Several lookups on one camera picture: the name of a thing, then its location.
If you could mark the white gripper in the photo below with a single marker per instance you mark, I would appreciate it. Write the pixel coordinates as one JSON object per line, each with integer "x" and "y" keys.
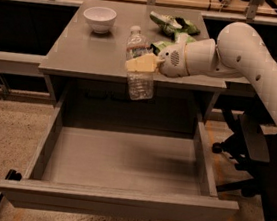
{"x": 171, "y": 60}

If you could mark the clear plastic water bottle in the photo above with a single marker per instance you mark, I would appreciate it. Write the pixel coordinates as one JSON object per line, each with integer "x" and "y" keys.
{"x": 140, "y": 84}

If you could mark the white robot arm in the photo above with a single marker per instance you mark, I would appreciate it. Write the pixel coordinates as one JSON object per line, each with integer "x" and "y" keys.
{"x": 238, "y": 51}

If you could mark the grey counter cabinet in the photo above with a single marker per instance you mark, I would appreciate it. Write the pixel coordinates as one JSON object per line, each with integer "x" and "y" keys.
{"x": 91, "y": 66}

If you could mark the grey open top drawer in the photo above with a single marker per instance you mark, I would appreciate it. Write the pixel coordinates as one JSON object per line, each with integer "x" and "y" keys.
{"x": 141, "y": 160}

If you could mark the green chip bag front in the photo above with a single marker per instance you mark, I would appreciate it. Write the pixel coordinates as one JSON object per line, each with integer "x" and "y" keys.
{"x": 158, "y": 46}

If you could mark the green chip bag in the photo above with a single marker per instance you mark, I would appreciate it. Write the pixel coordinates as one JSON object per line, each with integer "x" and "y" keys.
{"x": 158, "y": 46}
{"x": 172, "y": 24}

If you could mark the green chip bag back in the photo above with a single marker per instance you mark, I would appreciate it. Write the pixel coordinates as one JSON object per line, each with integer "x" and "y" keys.
{"x": 172, "y": 24}

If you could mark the white ceramic bowl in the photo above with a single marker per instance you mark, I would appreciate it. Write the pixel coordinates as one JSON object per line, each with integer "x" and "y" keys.
{"x": 100, "y": 19}

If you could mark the black office chair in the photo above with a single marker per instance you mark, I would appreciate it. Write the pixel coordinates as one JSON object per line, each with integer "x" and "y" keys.
{"x": 256, "y": 153}

